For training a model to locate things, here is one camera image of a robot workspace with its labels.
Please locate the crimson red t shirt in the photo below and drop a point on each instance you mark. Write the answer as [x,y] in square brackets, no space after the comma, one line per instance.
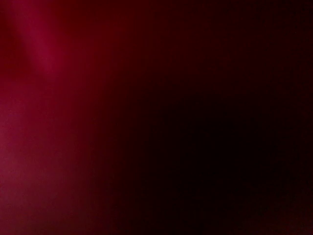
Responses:
[156,117]

